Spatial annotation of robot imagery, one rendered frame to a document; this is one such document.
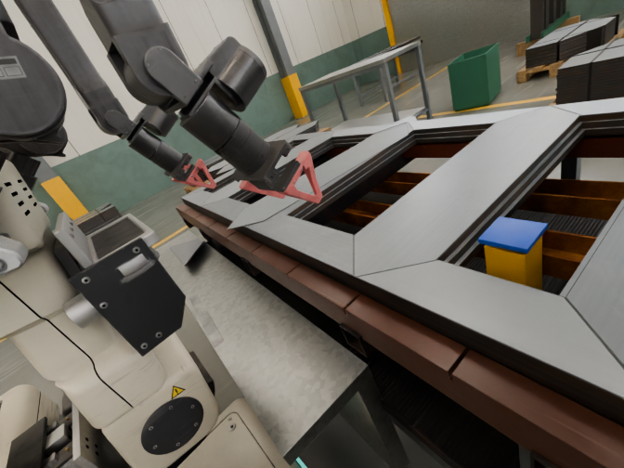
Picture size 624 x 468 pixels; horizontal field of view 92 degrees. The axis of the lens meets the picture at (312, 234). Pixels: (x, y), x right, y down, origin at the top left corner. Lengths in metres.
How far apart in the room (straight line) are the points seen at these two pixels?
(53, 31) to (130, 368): 0.64
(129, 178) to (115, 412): 7.23
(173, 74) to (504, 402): 0.47
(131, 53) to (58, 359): 0.45
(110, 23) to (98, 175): 7.31
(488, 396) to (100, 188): 7.58
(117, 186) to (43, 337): 7.17
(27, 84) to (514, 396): 0.52
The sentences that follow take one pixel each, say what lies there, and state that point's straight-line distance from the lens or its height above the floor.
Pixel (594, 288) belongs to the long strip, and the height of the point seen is 0.86.
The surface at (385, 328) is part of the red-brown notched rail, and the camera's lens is 0.45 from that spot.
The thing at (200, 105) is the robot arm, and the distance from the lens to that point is 0.41.
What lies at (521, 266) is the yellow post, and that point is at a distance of 0.48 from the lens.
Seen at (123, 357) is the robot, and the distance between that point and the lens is 0.59.
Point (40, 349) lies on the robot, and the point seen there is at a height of 0.96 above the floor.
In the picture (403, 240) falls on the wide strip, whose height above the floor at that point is 0.86.
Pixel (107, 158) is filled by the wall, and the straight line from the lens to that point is 7.70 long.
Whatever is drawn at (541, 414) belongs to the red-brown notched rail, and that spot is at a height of 0.83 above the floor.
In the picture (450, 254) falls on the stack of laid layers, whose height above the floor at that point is 0.84.
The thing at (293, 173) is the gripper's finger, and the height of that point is 1.05.
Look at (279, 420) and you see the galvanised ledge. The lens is 0.62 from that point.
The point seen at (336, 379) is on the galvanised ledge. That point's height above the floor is 0.68.
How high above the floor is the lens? 1.16
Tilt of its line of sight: 27 degrees down
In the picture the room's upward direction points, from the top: 23 degrees counter-clockwise
